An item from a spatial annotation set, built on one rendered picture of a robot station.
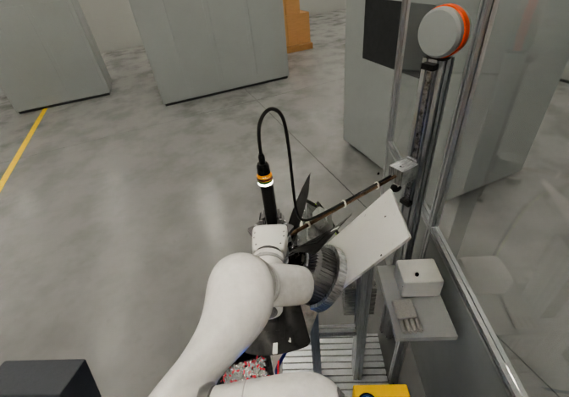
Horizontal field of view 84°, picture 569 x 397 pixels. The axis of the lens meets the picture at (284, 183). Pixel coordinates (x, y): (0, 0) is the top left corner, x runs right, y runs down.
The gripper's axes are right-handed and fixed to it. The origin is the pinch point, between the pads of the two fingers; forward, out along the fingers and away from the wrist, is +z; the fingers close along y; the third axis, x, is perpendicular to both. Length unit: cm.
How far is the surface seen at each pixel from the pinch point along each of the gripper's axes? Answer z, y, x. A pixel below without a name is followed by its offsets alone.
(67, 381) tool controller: -36, -58, -24
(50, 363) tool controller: -30, -67, -25
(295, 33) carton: 817, 4, -114
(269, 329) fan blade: -18.6, -3.5, -32.0
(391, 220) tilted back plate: 11.5, 40.7, -15.7
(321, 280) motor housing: 1.3, 14.4, -34.9
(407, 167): 34, 52, -8
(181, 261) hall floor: 111, -106, -150
